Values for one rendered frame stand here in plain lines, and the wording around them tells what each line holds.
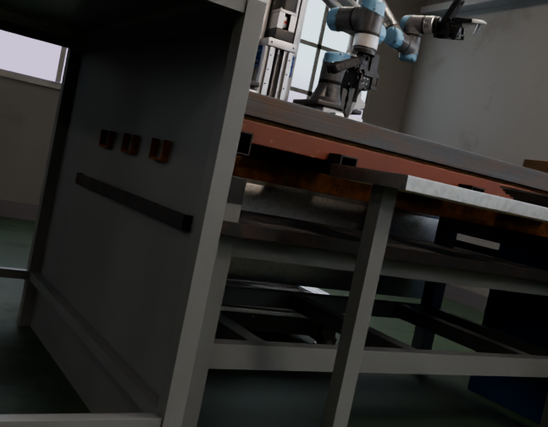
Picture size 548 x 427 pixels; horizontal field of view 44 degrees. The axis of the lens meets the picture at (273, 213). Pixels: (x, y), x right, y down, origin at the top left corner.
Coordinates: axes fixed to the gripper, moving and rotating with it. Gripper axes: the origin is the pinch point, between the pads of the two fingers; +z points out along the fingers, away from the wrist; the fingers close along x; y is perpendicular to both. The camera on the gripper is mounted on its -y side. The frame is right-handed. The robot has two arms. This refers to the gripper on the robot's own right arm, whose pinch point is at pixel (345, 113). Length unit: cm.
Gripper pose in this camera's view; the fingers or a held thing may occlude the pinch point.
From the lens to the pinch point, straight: 212.5
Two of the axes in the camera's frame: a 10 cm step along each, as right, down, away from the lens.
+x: -5.1, -1.5, 8.5
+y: 8.4, 1.4, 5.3
